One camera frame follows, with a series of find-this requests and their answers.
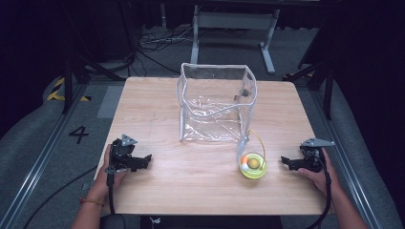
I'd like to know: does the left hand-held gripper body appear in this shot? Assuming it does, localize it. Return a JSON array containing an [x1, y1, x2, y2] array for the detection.
[[109, 134, 139, 173]]

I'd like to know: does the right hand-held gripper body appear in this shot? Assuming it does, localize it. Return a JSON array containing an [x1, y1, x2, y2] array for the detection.
[[298, 136, 336, 174]]

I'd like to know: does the yellow-green round corded toy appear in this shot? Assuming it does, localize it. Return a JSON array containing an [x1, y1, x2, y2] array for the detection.
[[239, 129, 268, 180]]

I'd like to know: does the clear plastic bag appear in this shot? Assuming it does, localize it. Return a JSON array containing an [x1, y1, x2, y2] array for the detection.
[[176, 62, 258, 166]]

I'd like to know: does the person's right hand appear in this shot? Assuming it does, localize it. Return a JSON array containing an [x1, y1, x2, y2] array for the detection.
[[297, 148, 344, 197]]

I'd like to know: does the person's left hand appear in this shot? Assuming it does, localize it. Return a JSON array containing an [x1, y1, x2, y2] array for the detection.
[[85, 144, 129, 205]]

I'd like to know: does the black metal stand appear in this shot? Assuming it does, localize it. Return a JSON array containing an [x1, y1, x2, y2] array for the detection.
[[282, 56, 339, 122], [61, 47, 129, 115]]

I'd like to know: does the yellow black floor tape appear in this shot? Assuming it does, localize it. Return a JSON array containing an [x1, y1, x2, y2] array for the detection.
[[46, 76, 93, 103]]

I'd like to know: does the person's dark clothing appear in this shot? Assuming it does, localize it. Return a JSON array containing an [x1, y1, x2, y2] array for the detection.
[[139, 215, 284, 229]]

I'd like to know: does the right hand-held gripper black cable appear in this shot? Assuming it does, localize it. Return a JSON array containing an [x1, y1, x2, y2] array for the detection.
[[305, 149, 334, 229]]

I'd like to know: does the hand-held gripper black cable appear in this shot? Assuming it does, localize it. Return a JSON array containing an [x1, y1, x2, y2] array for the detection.
[[305, 149, 334, 229], [106, 167, 117, 215]]

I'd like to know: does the metal floor rail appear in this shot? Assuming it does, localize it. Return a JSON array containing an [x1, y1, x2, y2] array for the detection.
[[306, 86, 385, 229], [0, 83, 89, 229]]

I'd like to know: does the left hand-held gripper black cable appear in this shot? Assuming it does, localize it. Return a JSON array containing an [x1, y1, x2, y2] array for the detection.
[[106, 167, 117, 215]]

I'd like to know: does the red string bracelet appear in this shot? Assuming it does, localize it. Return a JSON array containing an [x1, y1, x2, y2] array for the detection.
[[78, 197, 105, 208]]

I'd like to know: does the black floor cable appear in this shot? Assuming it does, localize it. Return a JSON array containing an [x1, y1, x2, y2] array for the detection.
[[21, 165, 100, 229]]

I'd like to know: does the bundle of floor cables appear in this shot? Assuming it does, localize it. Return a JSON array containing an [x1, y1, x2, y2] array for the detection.
[[136, 26, 196, 74]]

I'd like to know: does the grey metal table frame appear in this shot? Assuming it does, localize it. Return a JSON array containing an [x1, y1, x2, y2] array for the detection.
[[189, 4, 282, 76]]

